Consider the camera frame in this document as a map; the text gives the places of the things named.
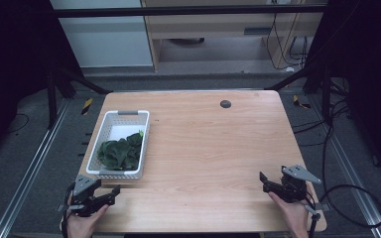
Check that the grey round table grommet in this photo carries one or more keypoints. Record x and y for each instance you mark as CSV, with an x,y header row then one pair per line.
x,y
225,104

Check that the person's right hand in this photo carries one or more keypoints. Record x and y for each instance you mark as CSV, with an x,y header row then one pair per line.
x,y
292,214

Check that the white perforated plastic basket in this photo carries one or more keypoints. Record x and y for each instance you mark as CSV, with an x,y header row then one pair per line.
x,y
114,125

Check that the person's left hand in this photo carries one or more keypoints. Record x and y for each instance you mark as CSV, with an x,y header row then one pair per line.
x,y
83,224

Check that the black horizontal frame bar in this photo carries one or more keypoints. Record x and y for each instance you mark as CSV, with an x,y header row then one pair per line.
x,y
178,11

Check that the dark green leafy vegetable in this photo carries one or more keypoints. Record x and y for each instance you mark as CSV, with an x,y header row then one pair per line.
x,y
119,153

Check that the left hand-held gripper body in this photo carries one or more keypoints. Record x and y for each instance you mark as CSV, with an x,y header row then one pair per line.
x,y
85,193

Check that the aluminium floor rail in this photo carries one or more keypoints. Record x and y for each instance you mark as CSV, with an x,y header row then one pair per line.
x,y
350,172
29,172

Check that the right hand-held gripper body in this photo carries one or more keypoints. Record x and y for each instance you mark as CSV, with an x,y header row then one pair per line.
x,y
293,185

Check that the black metal stand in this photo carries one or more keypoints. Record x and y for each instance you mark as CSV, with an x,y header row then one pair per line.
x,y
325,92
51,99

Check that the white cabinet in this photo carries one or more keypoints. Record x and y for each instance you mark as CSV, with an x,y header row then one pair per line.
x,y
102,39

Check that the light wooden desk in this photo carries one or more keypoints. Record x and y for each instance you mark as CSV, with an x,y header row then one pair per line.
x,y
211,26

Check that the yellow black striped tape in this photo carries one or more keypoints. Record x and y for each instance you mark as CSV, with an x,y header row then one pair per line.
x,y
87,106
299,102

